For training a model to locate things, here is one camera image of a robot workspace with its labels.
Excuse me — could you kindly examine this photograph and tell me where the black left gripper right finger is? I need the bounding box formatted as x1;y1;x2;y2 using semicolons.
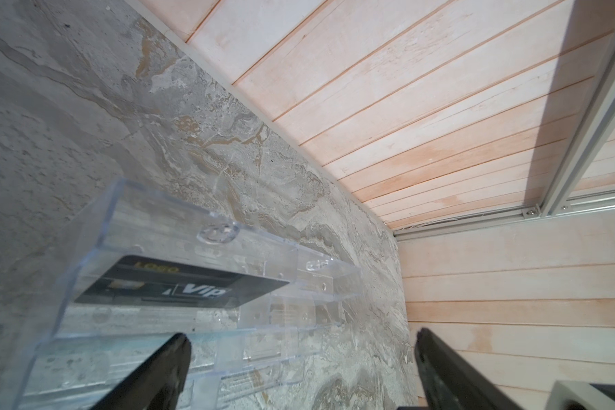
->
414;327;520;410

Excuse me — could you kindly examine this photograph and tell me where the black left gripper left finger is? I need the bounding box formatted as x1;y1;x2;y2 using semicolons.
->
92;333;191;410

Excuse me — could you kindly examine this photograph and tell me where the black card in stand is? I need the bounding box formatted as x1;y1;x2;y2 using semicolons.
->
75;256;289;309

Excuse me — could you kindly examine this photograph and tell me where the clear acrylic card stand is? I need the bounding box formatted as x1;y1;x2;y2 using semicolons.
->
0;179;360;409

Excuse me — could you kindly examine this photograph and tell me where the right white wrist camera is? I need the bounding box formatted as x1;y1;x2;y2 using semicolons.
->
545;381;615;410

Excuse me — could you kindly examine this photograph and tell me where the aluminium frame rail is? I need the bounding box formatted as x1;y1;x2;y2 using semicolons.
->
395;41;615;242

